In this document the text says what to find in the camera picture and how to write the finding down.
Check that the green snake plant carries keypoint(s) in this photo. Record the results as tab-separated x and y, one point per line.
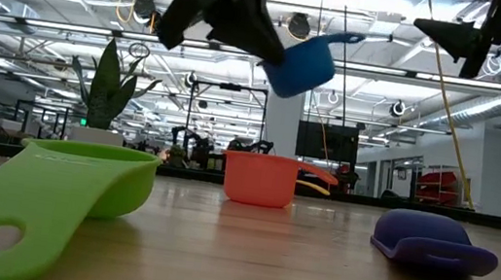
105	90

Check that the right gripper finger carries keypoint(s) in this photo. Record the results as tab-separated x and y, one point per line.
461	39

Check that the white pillar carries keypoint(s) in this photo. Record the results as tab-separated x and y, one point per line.
282	125

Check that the dark blue measuring cup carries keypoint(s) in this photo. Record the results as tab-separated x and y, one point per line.
424	233

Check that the small background plant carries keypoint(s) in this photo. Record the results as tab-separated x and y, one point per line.
177	152

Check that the green measuring cup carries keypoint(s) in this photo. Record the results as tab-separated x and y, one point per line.
52	190

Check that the red measuring cup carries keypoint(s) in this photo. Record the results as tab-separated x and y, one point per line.
256	182

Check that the red bin shelf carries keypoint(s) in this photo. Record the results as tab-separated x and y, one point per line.
436	178

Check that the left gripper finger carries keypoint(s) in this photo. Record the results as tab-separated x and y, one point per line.
266	10
236	30

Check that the light blue measuring cup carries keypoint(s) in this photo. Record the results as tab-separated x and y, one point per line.
304	74

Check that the yellow measuring cup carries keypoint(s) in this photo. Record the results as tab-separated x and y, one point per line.
315	187

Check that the black table frame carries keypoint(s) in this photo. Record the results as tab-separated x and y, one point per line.
345	197

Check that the black background rig frame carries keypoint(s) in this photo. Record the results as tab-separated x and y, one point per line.
231	86

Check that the white plant pot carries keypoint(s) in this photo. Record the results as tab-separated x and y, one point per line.
96	136

